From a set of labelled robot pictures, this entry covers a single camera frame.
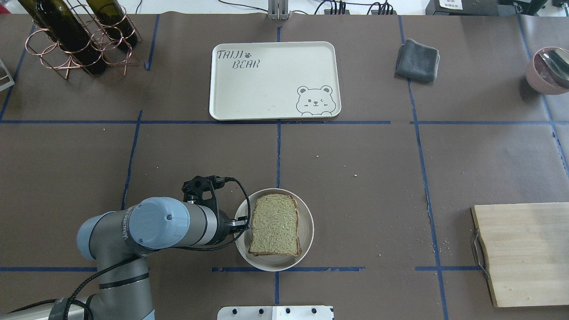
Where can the green wine bottle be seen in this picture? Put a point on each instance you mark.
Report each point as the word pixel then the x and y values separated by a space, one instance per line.
pixel 110 14
pixel 57 17

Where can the middle green wine bottle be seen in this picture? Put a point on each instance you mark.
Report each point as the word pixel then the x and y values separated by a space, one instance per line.
pixel 110 14

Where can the white wire cup rack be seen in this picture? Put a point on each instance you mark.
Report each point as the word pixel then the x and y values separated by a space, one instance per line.
pixel 6 79

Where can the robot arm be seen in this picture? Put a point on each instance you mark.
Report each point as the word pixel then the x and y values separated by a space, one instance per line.
pixel 120 243

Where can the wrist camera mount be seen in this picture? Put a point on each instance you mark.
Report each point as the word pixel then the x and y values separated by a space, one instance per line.
pixel 201 191

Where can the aluminium frame post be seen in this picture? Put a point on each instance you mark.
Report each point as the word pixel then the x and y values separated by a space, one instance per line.
pixel 278 10

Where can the metal scoop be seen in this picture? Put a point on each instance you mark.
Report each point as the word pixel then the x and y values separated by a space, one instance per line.
pixel 557 64

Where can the black box device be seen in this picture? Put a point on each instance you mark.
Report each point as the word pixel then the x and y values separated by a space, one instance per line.
pixel 462 8

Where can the wooden cutting board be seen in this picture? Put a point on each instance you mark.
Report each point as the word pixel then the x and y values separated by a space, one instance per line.
pixel 526 252

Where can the cream bear tray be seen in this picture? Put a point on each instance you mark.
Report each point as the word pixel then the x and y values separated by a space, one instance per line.
pixel 274 80

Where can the white round plate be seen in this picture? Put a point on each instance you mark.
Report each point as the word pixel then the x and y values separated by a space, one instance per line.
pixel 274 263

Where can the front green wine bottle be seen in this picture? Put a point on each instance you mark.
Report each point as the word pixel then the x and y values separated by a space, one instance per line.
pixel 57 17

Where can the pink bowl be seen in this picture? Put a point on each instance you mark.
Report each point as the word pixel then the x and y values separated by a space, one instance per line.
pixel 540 78

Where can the folded grey cloth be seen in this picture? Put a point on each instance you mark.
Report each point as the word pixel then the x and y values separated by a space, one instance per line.
pixel 417 61

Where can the plain bread slice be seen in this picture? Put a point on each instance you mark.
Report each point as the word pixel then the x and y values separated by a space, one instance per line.
pixel 275 226

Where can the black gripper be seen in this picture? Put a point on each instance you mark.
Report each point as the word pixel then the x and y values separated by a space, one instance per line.
pixel 224 227

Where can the copper wire bottle rack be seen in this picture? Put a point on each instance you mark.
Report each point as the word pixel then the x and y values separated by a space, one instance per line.
pixel 90 35

